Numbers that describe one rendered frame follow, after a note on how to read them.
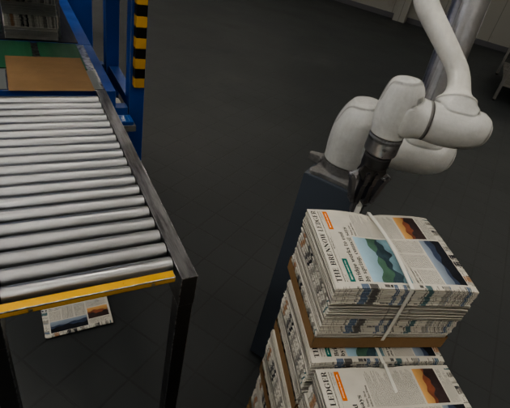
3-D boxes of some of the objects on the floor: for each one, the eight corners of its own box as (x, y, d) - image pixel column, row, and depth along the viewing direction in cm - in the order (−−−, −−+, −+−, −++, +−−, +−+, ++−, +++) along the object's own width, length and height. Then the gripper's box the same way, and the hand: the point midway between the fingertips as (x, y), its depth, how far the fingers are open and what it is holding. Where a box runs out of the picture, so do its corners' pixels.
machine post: (139, 209, 270) (153, -78, 182) (125, 210, 266) (132, -82, 178) (136, 201, 276) (147, -80, 188) (122, 202, 272) (127, -84, 184)
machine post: (118, 160, 311) (121, -94, 223) (106, 161, 307) (104, -97, 219) (116, 154, 317) (117, -96, 229) (104, 155, 313) (100, -99, 225)
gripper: (362, 157, 112) (334, 227, 125) (405, 162, 115) (375, 229, 128) (352, 143, 118) (328, 211, 131) (394, 148, 121) (366, 214, 134)
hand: (354, 211), depth 128 cm, fingers closed
